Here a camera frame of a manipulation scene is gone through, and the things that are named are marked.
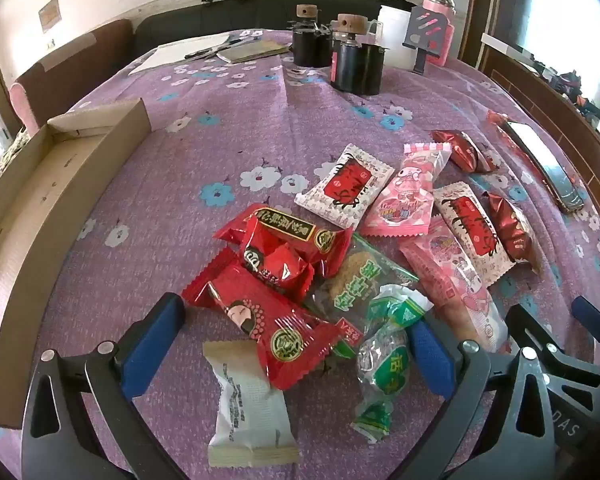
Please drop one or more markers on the wooden door frame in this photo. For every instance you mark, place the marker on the wooden door frame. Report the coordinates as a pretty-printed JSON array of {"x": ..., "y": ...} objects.
[{"x": 480, "y": 0}]

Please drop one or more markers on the pink thermos bottle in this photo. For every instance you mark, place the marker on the pink thermos bottle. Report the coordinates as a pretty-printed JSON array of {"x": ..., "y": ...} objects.
[{"x": 442, "y": 15}]

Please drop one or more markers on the white snack packet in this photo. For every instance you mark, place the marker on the white snack packet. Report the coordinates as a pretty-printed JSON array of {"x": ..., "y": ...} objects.
[{"x": 250, "y": 410}]

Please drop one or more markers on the brown notebook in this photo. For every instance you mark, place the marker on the brown notebook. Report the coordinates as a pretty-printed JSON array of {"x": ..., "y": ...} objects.
[{"x": 252, "y": 51}]

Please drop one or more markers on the small wall plaque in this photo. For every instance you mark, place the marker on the small wall plaque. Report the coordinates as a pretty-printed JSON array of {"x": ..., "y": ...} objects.
[{"x": 49, "y": 14}]

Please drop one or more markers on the cardboard box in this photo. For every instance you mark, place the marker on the cardboard box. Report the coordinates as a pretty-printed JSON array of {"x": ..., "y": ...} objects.
[{"x": 45, "y": 210}]

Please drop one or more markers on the red packet with face print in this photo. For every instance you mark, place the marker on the red packet with face print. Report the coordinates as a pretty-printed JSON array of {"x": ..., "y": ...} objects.
[{"x": 260, "y": 320}]

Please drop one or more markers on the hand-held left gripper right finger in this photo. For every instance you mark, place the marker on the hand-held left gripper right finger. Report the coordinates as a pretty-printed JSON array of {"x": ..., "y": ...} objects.
[{"x": 430, "y": 355}]

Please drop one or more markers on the pink cartoon snack packet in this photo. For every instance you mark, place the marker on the pink cartoon snack packet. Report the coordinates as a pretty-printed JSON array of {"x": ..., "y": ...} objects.
[
  {"x": 455, "y": 280},
  {"x": 405, "y": 195}
]

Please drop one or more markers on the white plastic container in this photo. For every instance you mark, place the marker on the white plastic container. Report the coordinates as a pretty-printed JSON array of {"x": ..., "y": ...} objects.
[{"x": 395, "y": 35}]

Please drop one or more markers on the purple floral tablecloth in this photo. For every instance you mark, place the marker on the purple floral tablecloth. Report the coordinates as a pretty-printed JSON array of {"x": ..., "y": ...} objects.
[{"x": 220, "y": 125}]

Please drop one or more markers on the brown chair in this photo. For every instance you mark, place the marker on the brown chair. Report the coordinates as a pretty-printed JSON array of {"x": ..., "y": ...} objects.
[{"x": 75, "y": 70}]

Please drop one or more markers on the black pen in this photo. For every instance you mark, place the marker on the black pen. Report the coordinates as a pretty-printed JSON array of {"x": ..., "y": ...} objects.
[{"x": 202, "y": 51}]

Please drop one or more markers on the clear green brown snack packet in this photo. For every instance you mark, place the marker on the clear green brown snack packet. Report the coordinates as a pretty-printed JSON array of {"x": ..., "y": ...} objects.
[{"x": 350, "y": 285}]

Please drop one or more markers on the phone in red case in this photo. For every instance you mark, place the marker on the phone in red case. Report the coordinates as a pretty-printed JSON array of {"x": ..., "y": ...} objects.
[{"x": 535, "y": 150}]

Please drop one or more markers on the green twist-wrapped candy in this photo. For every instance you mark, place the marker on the green twist-wrapped candy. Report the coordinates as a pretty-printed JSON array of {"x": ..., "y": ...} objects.
[{"x": 382, "y": 360}]

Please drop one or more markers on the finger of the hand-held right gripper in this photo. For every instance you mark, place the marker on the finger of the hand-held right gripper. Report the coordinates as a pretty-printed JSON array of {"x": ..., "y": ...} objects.
[
  {"x": 592, "y": 317},
  {"x": 530, "y": 330}
]

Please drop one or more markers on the black sofa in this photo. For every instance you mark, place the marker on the black sofa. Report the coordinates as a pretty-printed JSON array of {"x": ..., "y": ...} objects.
[{"x": 190, "y": 25}]

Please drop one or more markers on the dark red snack packet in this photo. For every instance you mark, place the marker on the dark red snack packet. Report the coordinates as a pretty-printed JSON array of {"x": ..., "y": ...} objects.
[
  {"x": 510, "y": 225},
  {"x": 460, "y": 147}
]

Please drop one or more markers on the black jar with wooden lid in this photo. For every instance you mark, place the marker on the black jar with wooden lid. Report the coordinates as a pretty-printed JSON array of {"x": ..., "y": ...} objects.
[
  {"x": 310, "y": 45},
  {"x": 355, "y": 65}
]

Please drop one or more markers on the red packet with dark label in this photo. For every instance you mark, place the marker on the red packet with dark label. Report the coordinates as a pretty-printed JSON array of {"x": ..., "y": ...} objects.
[{"x": 300, "y": 232}]

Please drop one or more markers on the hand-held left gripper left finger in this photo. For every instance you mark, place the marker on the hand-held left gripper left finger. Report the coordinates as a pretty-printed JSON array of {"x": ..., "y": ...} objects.
[{"x": 150, "y": 345}]

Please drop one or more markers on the white paper sheet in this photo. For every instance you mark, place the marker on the white paper sheet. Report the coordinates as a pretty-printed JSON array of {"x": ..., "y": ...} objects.
[{"x": 175, "y": 55}]

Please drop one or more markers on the small red candy packet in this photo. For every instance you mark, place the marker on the small red candy packet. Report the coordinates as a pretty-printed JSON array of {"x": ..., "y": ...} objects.
[{"x": 280, "y": 270}]

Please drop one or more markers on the white packet with red label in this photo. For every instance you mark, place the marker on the white packet with red label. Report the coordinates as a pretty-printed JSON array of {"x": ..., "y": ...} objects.
[
  {"x": 472, "y": 225},
  {"x": 345, "y": 185}
]

